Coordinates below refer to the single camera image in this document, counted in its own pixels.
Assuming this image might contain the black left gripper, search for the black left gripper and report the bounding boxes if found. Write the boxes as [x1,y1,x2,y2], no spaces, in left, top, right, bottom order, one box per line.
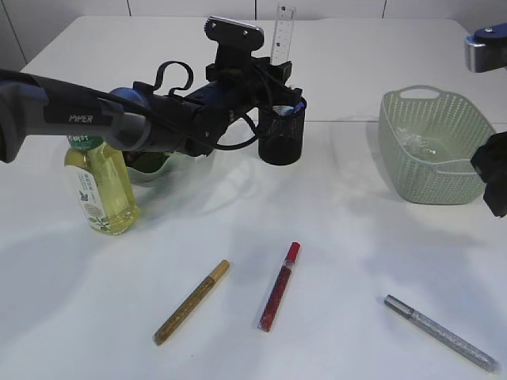
[189,57,303,154]

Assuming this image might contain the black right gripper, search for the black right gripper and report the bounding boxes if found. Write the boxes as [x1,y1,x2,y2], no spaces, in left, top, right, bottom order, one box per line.
[471,132,506,217]

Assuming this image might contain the blue capped scissors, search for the blue capped scissors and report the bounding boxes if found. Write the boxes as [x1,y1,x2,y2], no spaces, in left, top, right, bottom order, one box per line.
[273,100,307,116]

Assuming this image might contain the transparent plastic ruler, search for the transparent plastic ruler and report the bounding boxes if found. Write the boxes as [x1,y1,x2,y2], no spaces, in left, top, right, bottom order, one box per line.
[270,3,296,66]

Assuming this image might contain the clear plastic sheet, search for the clear plastic sheet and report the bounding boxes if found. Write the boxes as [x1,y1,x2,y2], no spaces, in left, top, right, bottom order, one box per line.
[397,128,436,159]

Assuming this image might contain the purple artificial grape bunch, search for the purple artificial grape bunch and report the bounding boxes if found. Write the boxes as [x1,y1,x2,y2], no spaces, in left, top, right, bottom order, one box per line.
[123,151,170,173]

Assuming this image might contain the green tea plastic bottle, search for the green tea plastic bottle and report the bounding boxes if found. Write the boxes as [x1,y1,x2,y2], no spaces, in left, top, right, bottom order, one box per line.
[64,135,139,235]

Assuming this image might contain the silver glitter pen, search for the silver glitter pen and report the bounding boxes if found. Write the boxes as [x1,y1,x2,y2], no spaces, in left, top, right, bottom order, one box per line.
[383,294,499,373]

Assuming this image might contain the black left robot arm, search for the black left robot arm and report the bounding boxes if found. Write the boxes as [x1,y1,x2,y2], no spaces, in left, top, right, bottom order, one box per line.
[1,51,307,163]

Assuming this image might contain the black mesh pen holder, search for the black mesh pen holder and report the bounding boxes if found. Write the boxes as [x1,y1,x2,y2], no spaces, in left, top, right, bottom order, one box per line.
[257,107,307,166]

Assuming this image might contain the green woven plastic basket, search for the green woven plastic basket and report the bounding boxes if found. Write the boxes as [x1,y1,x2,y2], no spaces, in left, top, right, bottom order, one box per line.
[378,85,496,205]

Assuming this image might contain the light green wavy plate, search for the light green wavy plate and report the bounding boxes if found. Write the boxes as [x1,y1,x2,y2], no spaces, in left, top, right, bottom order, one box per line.
[124,152,216,187]

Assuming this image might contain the gold glitter pen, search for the gold glitter pen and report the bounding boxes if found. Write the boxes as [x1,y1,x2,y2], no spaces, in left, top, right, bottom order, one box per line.
[153,260,231,346]

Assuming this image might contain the red glitter pen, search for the red glitter pen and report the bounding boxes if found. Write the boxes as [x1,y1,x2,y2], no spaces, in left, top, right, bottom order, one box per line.
[257,241,301,333]

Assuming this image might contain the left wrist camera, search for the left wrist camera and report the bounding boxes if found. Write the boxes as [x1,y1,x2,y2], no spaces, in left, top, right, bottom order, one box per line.
[204,16,265,59]

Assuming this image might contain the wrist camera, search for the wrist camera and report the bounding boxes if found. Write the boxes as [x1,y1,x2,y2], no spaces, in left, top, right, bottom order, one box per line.
[204,16,265,59]
[464,23,506,73]

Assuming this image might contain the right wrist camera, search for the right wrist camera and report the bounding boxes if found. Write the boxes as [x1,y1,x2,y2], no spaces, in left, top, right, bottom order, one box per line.
[464,23,506,73]

